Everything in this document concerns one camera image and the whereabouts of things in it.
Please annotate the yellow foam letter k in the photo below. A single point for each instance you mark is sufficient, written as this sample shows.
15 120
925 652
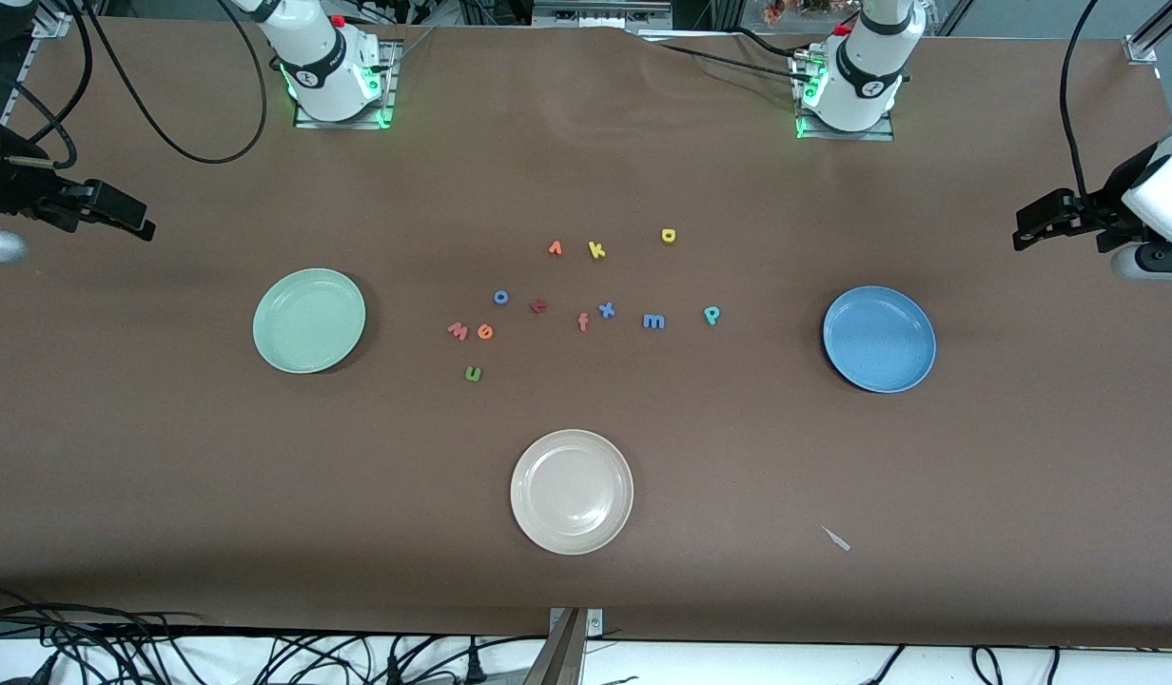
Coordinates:
593 250

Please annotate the aluminium frame profile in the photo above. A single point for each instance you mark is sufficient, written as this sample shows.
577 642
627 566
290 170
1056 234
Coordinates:
1152 43
48 24

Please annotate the pink foam letter w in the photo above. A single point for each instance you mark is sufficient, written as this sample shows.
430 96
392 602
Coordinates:
458 328

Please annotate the black power plug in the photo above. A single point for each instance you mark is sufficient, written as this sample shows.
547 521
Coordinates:
393 671
474 669

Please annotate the beige plate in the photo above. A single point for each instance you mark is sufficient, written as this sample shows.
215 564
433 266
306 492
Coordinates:
572 492

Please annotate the teal foam letter p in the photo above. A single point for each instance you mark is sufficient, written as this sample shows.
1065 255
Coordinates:
708 318

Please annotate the green plate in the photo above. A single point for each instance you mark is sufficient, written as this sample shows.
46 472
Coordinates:
308 321

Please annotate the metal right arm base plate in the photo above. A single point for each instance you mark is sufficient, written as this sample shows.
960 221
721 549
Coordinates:
388 95

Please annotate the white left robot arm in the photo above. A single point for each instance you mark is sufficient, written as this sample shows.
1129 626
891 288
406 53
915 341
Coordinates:
867 76

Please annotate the small white paper scrap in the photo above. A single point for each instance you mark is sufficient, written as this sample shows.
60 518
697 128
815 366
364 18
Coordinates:
838 540

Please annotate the blue plate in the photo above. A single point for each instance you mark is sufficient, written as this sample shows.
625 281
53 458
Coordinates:
879 339

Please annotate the grey metal box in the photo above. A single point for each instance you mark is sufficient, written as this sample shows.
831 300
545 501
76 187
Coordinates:
600 14

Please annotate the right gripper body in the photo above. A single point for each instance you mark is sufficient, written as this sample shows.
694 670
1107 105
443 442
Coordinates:
13 186

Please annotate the blue foam letter m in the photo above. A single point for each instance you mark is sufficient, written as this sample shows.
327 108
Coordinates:
654 317

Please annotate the dark metal mount post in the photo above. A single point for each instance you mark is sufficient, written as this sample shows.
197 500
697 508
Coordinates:
557 661

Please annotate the brown table cover sheet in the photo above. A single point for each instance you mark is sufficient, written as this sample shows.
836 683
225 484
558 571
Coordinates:
586 143

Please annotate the silver metal bracket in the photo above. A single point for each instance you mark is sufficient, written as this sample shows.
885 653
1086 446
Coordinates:
595 623

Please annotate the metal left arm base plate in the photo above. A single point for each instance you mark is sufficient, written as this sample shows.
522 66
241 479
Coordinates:
848 136

